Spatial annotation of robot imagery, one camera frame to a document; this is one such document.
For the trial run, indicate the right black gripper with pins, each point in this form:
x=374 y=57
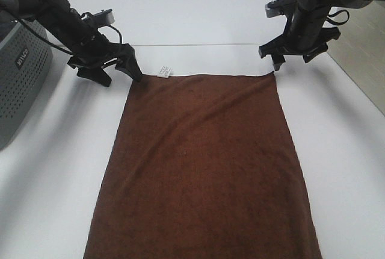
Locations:
x=305 y=38

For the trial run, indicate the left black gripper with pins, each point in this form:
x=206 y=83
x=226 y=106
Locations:
x=96 y=52

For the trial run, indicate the brown towel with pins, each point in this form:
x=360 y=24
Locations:
x=203 y=166

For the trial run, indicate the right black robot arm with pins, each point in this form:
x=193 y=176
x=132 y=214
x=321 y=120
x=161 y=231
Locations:
x=316 y=9

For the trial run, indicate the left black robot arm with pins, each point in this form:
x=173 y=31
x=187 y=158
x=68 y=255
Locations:
x=56 y=16

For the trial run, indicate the beige fabric storage box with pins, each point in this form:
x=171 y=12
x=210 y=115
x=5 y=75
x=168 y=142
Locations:
x=359 y=51

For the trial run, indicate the grey perforated plastic basket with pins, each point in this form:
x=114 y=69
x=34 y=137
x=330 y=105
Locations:
x=25 y=63

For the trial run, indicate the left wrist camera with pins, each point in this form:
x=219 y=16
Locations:
x=98 y=20

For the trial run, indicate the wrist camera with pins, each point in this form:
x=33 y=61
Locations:
x=280 y=8
x=98 y=20

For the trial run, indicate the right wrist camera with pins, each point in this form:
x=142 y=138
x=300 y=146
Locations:
x=280 y=8

